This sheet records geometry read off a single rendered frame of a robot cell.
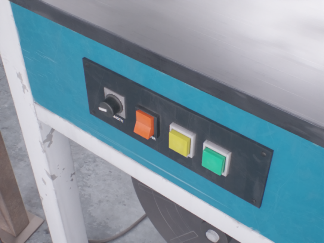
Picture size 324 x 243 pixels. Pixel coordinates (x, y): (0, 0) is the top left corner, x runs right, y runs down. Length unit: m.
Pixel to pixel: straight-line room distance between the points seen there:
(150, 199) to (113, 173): 0.34
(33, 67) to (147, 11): 0.21
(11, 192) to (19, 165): 0.27
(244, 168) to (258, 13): 0.18
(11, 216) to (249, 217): 0.74
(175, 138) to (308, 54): 0.16
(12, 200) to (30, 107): 0.45
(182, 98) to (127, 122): 0.11
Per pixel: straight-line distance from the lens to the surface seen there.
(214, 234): 0.89
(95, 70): 0.58
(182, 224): 1.01
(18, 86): 0.75
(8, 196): 1.15
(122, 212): 1.26
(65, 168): 0.88
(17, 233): 1.25
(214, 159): 0.50
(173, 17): 0.54
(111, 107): 0.56
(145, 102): 0.54
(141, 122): 0.55
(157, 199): 1.00
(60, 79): 0.65
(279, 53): 0.50
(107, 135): 0.65
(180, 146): 0.53
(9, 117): 1.57
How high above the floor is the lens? 1.02
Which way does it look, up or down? 43 degrees down
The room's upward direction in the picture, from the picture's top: straight up
